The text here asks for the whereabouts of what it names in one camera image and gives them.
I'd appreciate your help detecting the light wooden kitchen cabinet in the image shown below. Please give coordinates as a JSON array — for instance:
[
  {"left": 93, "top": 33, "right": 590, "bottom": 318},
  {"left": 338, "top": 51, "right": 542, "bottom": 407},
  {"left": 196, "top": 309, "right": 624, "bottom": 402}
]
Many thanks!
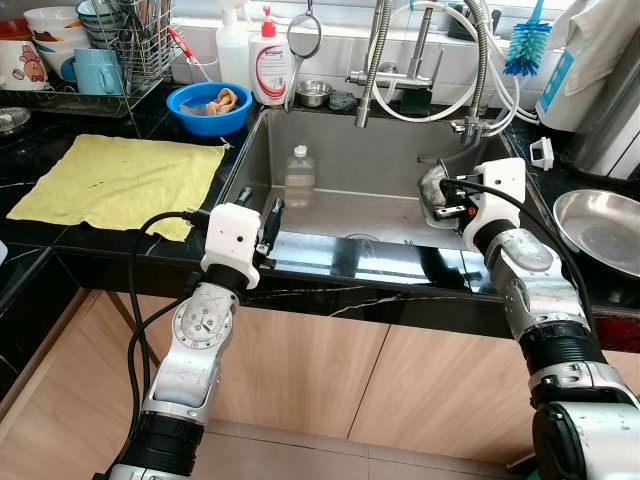
[{"left": 0, "top": 285, "right": 640, "bottom": 471}]

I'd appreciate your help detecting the small clear plastic bottle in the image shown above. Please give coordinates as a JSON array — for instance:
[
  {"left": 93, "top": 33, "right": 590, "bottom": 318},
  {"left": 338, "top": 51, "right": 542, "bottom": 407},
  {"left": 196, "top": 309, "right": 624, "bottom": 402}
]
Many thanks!
[{"left": 283, "top": 144, "right": 318, "bottom": 210}]

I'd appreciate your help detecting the blue plastic bowl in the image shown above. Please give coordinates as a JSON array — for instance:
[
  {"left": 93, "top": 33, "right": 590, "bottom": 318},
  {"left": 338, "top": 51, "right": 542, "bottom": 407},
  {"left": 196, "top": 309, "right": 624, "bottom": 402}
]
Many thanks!
[{"left": 165, "top": 81, "right": 254, "bottom": 139}]

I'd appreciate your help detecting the stainless steel sink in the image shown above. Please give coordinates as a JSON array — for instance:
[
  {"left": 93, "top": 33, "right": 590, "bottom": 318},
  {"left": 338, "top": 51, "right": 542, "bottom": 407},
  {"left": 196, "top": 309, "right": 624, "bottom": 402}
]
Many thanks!
[{"left": 223, "top": 106, "right": 558, "bottom": 278}]

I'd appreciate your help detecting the tan item in bowl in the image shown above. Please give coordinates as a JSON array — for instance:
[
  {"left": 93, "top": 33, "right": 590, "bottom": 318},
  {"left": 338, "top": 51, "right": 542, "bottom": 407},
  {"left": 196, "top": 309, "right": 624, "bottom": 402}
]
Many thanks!
[{"left": 184, "top": 87, "right": 241, "bottom": 116}]

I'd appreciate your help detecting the small white plastic clip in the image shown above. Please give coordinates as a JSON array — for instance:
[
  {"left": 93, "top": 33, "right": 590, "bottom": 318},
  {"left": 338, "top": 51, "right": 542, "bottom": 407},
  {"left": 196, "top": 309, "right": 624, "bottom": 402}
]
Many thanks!
[{"left": 528, "top": 136, "right": 556, "bottom": 172}]

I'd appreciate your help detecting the green sponge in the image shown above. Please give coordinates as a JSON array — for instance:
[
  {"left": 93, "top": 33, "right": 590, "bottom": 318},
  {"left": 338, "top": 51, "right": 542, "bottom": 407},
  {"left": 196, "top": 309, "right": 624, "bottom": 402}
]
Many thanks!
[{"left": 399, "top": 85, "right": 434, "bottom": 114}]

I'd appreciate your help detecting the small steel cup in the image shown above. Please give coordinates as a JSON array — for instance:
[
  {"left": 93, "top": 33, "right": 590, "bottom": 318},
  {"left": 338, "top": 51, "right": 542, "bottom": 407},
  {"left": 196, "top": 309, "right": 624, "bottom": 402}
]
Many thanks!
[{"left": 296, "top": 80, "right": 334, "bottom": 109}]

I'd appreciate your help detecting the yellow dish cloth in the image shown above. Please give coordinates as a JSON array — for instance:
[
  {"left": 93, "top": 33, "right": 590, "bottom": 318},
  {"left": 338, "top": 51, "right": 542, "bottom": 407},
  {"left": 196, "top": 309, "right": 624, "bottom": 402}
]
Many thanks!
[{"left": 7, "top": 132, "right": 230, "bottom": 244}]

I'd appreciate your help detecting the dark round scouring pad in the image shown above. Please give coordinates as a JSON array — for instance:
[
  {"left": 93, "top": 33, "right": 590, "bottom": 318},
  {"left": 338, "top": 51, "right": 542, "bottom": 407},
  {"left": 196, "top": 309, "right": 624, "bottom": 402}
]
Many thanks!
[{"left": 329, "top": 90, "right": 360, "bottom": 114}]

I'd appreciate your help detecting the white red dish soap bottle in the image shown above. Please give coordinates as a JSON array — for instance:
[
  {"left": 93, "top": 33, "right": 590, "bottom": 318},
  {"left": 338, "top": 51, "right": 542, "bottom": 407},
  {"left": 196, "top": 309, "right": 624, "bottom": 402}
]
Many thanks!
[{"left": 249, "top": 4, "right": 297, "bottom": 108}]

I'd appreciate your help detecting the plain white pump bottle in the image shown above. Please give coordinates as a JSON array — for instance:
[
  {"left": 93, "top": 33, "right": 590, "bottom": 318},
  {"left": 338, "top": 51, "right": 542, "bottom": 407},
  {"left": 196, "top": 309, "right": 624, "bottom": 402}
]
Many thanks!
[{"left": 214, "top": 0, "right": 254, "bottom": 87}]

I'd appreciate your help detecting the wide steel basin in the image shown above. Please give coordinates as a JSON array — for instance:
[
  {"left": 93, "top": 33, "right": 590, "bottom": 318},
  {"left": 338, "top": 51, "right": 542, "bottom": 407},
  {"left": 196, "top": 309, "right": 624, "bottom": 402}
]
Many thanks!
[{"left": 552, "top": 188, "right": 640, "bottom": 279}]

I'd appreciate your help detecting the chrome tap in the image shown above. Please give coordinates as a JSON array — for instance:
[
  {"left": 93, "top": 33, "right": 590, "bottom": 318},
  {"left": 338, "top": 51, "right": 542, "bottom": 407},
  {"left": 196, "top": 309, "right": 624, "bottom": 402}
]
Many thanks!
[{"left": 346, "top": 3, "right": 443, "bottom": 93}]

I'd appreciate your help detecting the steel spring pull-down faucet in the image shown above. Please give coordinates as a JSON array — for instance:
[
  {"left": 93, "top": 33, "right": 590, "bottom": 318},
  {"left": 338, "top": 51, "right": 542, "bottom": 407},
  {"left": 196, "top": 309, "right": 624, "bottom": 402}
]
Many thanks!
[{"left": 354, "top": 0, "right": 397, "bottom": 129}]

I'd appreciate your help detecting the blue bottle brush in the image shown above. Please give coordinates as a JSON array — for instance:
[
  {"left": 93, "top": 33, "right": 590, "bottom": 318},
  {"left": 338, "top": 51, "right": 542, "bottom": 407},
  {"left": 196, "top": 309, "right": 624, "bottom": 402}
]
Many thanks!
[{"left": 502, "top": 0, "right": 554, "bottom": 79}]

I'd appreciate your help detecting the round metal strainer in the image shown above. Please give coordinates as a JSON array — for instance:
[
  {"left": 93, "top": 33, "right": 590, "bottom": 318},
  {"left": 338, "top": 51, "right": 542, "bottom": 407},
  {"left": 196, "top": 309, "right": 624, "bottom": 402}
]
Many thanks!
[{"left": 284, "top": 0, "right": 324, "bottom": 111}]

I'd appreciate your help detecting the stainless steel cylinder canister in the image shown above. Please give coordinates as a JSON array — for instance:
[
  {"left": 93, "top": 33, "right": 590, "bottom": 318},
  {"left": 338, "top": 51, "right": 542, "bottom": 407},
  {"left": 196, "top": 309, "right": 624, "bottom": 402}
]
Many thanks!
[{"left": 568, "top": 55, "right": 640, "bottom": 183}]

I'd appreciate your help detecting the white water purifier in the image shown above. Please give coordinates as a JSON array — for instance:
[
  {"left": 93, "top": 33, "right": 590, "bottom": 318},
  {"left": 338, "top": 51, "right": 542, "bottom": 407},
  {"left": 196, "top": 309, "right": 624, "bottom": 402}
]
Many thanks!
[{"left": 536, "top": 0, "right": 633, "bottom": 134}]

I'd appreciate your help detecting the light blue mug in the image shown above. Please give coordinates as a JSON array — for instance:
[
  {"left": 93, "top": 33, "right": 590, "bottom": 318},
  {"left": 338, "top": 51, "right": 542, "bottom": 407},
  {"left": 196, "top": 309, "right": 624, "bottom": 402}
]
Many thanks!
[{"left": 71, "top": 47, "right": 127, "bottom": 97}]

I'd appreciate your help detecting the small steel plate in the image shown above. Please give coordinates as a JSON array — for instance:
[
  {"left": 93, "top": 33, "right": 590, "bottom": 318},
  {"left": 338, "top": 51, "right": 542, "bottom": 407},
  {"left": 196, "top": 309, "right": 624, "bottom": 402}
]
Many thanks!
[{"left": 0, "top": 105, "right": 32, "bottom": 137}]

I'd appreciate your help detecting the white cartoon print mug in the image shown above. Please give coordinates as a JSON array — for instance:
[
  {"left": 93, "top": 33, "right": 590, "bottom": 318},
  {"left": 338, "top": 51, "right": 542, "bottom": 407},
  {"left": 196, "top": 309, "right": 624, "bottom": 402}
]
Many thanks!
[{"left": 0, "top": 37, "right": 50, "bottom": 94}]

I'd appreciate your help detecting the white ceramic bowl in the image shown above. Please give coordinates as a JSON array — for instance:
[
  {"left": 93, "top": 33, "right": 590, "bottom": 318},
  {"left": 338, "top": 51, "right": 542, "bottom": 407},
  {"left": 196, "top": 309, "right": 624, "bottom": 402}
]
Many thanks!
[{"left": 22, "top": 5, "right": 89, "bottom": 81}]

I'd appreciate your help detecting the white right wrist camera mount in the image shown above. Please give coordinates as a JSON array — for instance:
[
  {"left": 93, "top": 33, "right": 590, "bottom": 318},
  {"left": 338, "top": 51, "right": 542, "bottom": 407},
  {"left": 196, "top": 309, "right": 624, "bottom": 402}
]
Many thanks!
[{"left": 461, "top": 157, "right": 529, "bottom": 254}]

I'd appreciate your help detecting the white flexible hose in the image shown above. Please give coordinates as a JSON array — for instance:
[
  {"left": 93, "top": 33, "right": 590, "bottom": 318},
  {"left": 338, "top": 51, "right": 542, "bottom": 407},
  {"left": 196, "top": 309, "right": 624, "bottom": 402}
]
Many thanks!
[{"left": 385, "top": 0, "right": 523, "bottom": 127}]

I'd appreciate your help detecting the grey flexible hose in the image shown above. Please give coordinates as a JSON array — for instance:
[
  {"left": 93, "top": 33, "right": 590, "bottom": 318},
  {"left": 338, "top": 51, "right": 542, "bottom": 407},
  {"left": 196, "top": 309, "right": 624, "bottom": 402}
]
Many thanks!
[{"left": 455, "top": 0, "right": 521, "bottom": 146}]

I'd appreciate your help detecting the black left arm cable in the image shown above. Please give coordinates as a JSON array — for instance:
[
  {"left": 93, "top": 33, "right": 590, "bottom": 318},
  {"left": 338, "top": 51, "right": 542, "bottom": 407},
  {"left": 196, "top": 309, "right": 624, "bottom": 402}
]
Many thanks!
[{"left": 125, "top": 207, "right": 216, "bottom": 446}]

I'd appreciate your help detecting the red handled utensil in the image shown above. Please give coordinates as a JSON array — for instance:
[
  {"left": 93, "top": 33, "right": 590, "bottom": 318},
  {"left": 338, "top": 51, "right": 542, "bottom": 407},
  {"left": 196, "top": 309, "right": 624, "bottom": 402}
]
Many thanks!
[{"left": 167, "top": 25, "right": 218, "bottom": 73}]

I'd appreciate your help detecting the metal wire dish rack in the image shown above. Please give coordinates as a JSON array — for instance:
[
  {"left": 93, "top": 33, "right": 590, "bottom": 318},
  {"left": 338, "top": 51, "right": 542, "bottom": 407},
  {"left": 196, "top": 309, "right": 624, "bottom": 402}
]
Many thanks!
[{"left": 28, "top": 0, "right": 183, "bottom": 118}]

